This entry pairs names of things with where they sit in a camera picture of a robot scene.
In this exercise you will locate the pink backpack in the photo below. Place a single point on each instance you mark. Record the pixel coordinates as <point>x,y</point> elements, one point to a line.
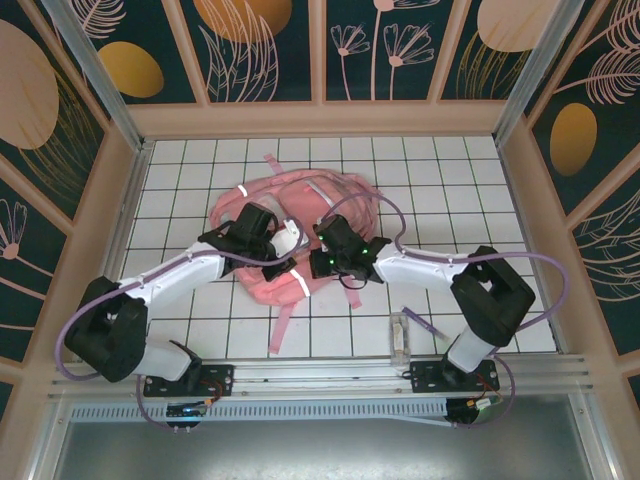
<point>295,200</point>

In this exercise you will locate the purple pen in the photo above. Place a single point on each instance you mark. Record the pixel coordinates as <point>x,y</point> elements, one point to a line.
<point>420,320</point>

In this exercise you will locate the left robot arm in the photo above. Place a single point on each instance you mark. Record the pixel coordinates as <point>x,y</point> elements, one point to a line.
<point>175,275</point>

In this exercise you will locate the clear plastic case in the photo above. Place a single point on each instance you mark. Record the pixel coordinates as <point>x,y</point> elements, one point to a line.
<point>400,335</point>

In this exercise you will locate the small circuit board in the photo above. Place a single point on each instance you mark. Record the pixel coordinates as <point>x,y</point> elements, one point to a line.
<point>480,404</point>
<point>187,411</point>

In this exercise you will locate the grey metal sheet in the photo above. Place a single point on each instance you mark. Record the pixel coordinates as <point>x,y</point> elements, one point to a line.
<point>320,450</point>

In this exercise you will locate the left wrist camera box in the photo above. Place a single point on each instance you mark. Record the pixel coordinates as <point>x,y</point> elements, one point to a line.
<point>289,239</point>

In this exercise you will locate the aluminium mounting rail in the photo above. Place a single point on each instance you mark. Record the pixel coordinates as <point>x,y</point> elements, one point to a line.
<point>320,372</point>

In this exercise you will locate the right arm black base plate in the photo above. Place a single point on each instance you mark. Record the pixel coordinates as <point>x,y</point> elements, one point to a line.
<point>425,375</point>

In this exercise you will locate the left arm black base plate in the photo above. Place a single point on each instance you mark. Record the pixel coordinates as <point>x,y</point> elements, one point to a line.
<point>220,380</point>

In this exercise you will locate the aluminium corner post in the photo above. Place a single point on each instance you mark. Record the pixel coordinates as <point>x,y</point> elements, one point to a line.
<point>540,65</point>
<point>95,75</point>

